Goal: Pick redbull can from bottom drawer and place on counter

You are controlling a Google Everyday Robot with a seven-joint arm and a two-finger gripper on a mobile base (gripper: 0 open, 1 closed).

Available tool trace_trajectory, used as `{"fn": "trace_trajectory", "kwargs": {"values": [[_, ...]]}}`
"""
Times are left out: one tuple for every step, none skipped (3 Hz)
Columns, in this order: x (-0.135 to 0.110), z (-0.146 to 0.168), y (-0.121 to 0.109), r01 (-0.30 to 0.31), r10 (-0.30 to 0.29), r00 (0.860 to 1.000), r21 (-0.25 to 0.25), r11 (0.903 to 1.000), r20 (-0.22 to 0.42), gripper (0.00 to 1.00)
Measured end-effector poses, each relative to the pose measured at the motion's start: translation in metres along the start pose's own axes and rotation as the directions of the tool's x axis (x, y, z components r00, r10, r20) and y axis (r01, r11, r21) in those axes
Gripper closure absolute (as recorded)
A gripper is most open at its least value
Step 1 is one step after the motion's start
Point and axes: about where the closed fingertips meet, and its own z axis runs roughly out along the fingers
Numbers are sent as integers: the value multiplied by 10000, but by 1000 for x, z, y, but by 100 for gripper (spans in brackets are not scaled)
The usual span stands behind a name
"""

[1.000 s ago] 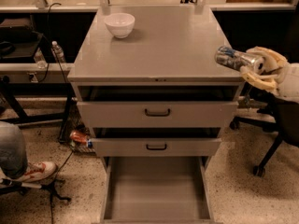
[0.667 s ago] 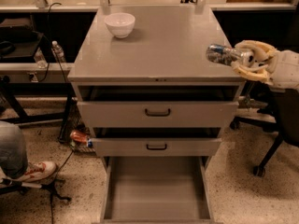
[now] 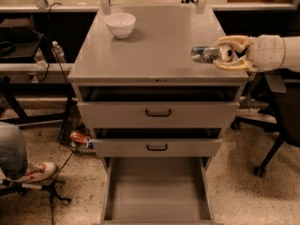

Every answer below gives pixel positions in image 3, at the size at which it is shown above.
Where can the white ceramic bowl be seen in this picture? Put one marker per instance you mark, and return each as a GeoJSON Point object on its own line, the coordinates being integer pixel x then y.
{"type": "Point", "coordinates": [120, 24]}

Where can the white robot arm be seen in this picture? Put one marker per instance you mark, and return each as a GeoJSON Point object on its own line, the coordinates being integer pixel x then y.
{"type": "Point", "coordinates": [292, 54]}

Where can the black chair base left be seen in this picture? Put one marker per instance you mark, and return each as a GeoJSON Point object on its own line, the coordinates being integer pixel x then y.
{"type": "Point", "coordinates": [22, 188]}

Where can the blue jeans leg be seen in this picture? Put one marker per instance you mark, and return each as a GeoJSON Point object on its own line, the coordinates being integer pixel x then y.
{"type": "Point", "coordinates": [13, 158]}

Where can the clear water bottle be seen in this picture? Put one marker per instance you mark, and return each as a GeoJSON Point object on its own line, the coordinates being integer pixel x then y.
{"type": "Point", "coordinates": [40, 59]}
{"type": "Point", "coordinates": [58, 53]}

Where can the grey drawer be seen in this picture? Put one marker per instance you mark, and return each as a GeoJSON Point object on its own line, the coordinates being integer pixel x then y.
{"type": "Point", "coordinates": [157, 107]}
{"type": "Point", "coordinates": [156, 191]}
{"type": "Point", "coordinates": [156, 142]}

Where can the grey metal drawer cabinet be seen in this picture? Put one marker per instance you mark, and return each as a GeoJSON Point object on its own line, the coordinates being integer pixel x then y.
{"type": "Point", "coordinates": [156, 53]}

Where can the silver redbull can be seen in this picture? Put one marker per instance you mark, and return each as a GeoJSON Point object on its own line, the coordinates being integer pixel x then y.
{"type": "Point", "coordinates": [208, 54]}

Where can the white and red sneaker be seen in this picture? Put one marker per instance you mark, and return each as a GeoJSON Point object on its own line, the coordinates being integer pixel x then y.
{"type": "Point", "coordinates": [38, 172]}

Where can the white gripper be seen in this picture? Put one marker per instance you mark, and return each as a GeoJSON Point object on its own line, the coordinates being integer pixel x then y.
{"type": "Point", "coordinates": [267, 52]}

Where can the black office chair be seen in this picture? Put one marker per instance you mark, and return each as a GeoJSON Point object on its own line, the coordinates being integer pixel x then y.
{"type": "Point", "coordinates": [281, 90]}

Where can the bottom grey drawer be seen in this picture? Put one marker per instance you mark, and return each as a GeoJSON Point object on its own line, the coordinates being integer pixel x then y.
{"type": "Point", "coordinates": [156, 191]}

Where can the top grey drawer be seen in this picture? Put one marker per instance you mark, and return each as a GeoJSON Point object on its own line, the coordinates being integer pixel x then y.
{"type": "Point", "coordinates": [157, 107]}

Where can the orange plastic bottle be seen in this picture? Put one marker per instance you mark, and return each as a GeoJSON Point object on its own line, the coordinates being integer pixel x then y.
{"type": "Point", "coordinates": [82, 138]}

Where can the middle grey drawer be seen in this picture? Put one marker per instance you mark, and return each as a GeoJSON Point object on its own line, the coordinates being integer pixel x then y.
{"type": "Point", "coordinates": [156, 142]}

